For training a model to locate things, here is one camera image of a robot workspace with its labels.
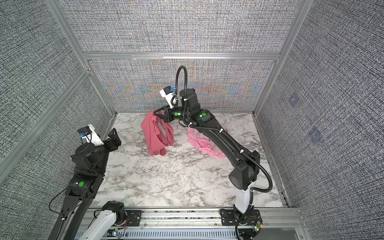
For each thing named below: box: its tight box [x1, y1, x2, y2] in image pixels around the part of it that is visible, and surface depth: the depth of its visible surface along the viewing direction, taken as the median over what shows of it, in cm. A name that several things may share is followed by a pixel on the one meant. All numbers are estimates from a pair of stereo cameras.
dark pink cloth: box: [141, 110, 174, 156], surface depth 76 cm
